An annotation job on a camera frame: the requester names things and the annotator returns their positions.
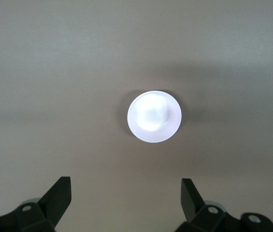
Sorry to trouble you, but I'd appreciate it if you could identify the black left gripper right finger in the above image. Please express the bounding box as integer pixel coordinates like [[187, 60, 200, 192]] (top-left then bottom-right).
[[175, 178, 273, 232]]

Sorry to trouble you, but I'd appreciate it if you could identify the brown table mat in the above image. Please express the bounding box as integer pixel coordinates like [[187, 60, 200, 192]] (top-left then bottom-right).
[[0, 0, 273, 232]]

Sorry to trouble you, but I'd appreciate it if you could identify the pink bowl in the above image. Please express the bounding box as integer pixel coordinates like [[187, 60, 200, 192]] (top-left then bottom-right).
[[127, 90, 183, 144]]

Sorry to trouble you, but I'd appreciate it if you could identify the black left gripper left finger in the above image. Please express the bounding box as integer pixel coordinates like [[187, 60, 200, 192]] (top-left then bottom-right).
[[0, 176, 73, 232]]

